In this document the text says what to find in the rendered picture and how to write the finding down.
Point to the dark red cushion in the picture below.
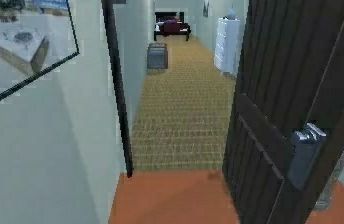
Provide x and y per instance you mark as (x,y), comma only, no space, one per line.
(171,25)

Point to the grey round object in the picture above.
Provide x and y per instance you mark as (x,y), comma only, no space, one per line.
(231,14)

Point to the dark brown room door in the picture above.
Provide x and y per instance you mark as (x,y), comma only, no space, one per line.
(280,66)

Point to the grey bin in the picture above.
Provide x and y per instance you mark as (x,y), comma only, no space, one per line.
(157,56)

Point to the white chest of drawers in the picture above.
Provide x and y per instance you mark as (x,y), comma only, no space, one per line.
(226,45)

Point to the black framed wall picture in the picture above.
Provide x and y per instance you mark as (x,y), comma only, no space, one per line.
(20,43)

